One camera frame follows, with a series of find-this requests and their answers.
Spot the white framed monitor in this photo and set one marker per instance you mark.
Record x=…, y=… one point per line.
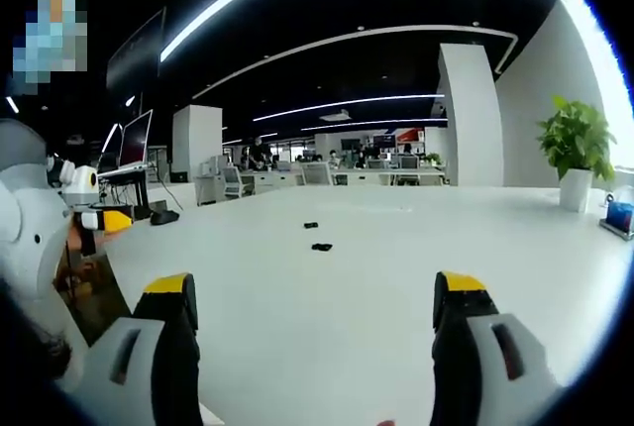
x=135, y=141

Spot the person's right hand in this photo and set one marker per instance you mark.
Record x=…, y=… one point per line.
x=386, y=422

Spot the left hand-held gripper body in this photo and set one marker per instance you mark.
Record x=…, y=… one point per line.
x=79, y=185

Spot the black plastic buckle part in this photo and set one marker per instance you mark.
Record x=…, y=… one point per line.
x=311, y=224
x=322, y=246

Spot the white worn device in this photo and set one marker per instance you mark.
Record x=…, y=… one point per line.
x=25, y=247

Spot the green potted plant white pot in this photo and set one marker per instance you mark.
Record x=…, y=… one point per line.
x=577, y=148

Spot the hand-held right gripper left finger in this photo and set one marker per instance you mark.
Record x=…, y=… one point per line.
x=173, y=347

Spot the grey mesh office chair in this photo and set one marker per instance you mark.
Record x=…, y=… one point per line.
x=232, y=181
x=317, y=174

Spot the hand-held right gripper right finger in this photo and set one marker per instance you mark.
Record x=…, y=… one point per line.
x=460, y=347

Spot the blue box on tray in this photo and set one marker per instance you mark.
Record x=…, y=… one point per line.
x=619, y=215

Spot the black rounded object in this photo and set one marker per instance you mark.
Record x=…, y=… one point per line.
x=164, y=218

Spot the row of white office desks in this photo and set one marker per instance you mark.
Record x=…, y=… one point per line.
x=366, y=177

